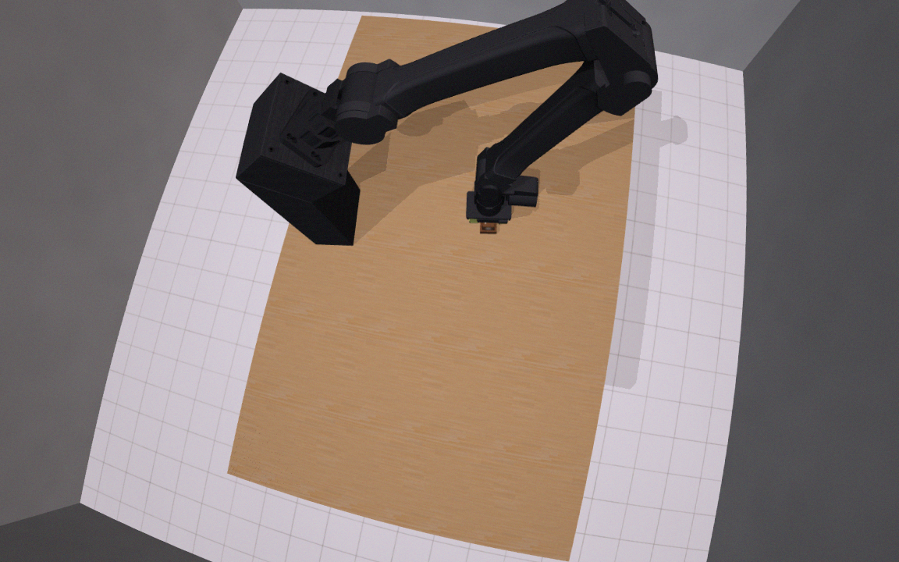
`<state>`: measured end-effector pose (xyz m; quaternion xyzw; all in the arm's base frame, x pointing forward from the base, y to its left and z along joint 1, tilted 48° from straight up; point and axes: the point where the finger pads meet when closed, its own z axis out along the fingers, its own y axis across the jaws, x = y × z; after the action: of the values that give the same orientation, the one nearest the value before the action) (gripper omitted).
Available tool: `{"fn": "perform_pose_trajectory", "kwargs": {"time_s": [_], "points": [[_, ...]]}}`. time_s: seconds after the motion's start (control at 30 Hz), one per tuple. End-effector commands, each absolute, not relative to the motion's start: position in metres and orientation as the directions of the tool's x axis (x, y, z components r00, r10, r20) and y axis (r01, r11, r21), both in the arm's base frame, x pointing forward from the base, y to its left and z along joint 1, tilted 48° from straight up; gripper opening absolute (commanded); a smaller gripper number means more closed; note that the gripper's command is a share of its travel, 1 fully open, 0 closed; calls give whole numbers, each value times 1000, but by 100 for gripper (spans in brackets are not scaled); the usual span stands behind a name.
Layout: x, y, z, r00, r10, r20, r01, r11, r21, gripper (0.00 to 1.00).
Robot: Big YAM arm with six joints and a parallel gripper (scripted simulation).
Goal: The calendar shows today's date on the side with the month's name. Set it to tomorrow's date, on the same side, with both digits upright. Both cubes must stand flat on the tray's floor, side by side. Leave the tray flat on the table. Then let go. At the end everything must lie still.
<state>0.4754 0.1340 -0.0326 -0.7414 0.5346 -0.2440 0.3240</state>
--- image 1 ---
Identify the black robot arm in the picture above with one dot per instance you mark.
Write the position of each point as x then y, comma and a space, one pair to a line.
619, 69

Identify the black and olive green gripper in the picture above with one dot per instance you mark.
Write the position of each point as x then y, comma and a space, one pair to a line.
479, 213

